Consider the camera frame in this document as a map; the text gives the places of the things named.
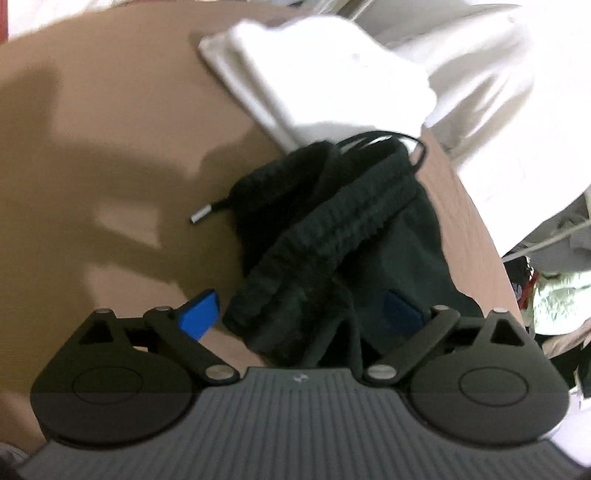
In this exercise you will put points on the white folded cloth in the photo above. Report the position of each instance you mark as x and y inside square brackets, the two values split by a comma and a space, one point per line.
[323, 78]

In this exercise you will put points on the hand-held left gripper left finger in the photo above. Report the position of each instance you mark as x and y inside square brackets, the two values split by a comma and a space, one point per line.
[201, 314]

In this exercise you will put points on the pile of dark clothes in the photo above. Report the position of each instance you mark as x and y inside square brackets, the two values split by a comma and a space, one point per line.
[519, 286]

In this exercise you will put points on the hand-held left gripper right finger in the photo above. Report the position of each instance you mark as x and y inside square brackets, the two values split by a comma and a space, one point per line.
[401, 314]

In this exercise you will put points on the red item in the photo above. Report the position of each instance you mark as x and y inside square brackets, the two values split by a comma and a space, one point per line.
[3, 18]

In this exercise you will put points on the beige garment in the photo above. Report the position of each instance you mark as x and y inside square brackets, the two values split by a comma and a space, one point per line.
[568, 350]

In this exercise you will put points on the light green jacket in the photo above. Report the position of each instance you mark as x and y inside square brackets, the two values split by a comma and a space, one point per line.
[561, 300]

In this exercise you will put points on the cream draped cloth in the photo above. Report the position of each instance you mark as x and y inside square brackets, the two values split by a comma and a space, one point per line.
[508, 115]

